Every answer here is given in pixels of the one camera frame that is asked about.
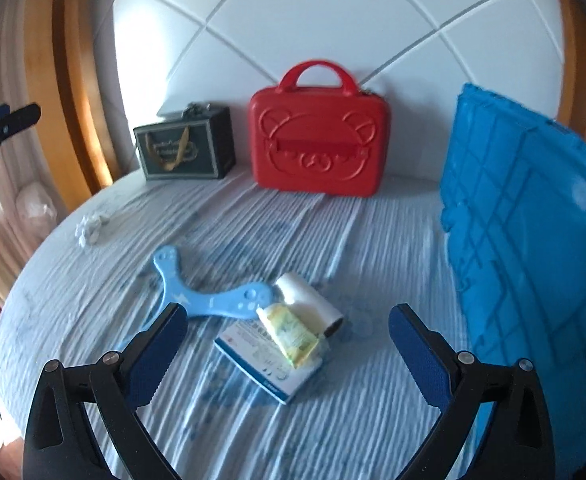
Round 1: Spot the light blue plastic boomerang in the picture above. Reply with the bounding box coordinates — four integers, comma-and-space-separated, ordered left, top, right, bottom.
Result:
153, 245, 279, 321

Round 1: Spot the black gift box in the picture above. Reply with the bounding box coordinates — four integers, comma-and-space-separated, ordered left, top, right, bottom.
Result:
133, 104, 237, 182

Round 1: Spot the clear plastic bag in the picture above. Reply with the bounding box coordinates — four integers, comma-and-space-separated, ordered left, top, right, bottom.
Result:
15, 181, 56, 221

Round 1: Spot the blue and white medicine box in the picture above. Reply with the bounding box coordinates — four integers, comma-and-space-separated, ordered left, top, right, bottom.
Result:
214, 320, 324, 406

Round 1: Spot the white lint roller refill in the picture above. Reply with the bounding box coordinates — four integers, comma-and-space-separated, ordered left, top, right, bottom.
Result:
275, 272, 345, 343

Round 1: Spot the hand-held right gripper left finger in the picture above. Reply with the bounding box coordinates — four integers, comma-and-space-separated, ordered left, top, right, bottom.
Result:
23, 302, 190, 480

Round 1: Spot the crumpled white tissue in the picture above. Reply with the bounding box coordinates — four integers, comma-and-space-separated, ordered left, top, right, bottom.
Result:
75, 212, 111, 247

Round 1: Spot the yellow cream tube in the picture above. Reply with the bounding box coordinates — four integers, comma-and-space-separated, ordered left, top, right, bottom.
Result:
256, 302, 331, 368

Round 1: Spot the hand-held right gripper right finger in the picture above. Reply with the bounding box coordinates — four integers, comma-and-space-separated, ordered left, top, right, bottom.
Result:
389, 303, 556, 480

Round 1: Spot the red bear-embossed carry case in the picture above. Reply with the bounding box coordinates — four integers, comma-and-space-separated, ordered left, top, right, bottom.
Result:
248, 60, 389, 198

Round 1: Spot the blue plastic storage crate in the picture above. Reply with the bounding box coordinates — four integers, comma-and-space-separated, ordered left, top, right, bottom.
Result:
440, 82, 586, 453

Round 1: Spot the striped blue-white bedsheet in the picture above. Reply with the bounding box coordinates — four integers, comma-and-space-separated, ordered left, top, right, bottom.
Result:
0, 167, 494, 480

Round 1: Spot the wooden headboard frame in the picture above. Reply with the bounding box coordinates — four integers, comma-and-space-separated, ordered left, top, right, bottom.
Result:
25, 0, 586, 211

